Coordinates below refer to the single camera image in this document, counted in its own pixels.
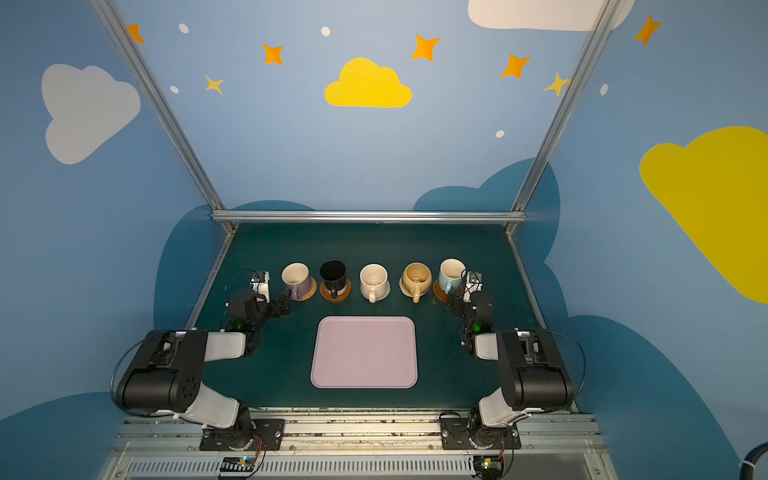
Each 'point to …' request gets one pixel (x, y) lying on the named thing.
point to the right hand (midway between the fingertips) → (471, 286)
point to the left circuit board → (238, 464)
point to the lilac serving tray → (365, 352)
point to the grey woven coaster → (386, 293)
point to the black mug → (333, 273)
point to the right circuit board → (489, 466)
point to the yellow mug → (417, 279)
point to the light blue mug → (451, 274)
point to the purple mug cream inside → (297, 277)
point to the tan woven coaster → (312, 291)
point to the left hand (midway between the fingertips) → (272, 290)
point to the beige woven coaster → (402, 289)
